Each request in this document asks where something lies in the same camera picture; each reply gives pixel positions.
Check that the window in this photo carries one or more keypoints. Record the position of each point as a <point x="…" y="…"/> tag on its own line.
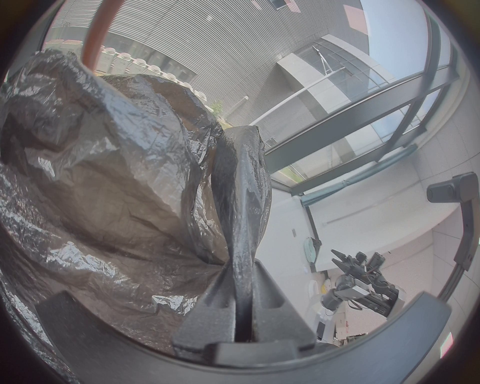
<point x="225" y="37"/>

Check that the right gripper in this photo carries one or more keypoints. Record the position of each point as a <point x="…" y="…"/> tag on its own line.
<point x="356" y="270"/>

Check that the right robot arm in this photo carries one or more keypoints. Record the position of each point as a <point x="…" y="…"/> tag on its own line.
<point x="380" y="300"/>

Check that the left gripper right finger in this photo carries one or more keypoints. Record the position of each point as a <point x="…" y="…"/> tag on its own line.
<point x="277" y="322"/>

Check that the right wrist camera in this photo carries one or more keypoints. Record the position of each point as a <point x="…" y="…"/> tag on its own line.
<point x="377" y="259"/>

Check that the wooden chair with white cushions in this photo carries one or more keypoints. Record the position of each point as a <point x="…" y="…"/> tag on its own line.
<point x="93" y="41"/>

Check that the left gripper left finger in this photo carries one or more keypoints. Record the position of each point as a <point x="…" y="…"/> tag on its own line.
<point x="210" y="322"/>

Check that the black plastic bag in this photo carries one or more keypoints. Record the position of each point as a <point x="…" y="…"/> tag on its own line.
<point x="112" y="168"/>

